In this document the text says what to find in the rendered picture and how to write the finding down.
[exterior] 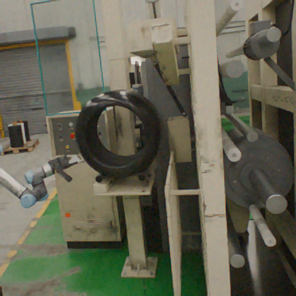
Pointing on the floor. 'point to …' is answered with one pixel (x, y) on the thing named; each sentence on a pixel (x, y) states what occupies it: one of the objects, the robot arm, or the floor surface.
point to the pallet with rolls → (19, 138)
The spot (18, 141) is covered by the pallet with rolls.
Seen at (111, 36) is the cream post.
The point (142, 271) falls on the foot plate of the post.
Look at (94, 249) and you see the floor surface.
